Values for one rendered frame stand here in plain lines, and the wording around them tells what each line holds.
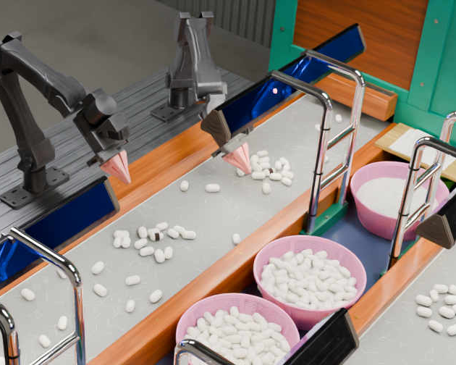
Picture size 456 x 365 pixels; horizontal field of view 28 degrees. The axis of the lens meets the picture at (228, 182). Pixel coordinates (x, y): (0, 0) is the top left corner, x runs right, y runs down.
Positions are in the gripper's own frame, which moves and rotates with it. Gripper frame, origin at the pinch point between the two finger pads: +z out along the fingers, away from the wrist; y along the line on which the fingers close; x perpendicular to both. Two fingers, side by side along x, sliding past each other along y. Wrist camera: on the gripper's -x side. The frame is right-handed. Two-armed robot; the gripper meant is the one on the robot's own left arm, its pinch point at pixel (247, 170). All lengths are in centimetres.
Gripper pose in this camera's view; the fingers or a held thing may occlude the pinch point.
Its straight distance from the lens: 239.1
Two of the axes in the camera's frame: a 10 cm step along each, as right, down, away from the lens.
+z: 5.5, 8.3, 0.5
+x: -5.7, 3.3, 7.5
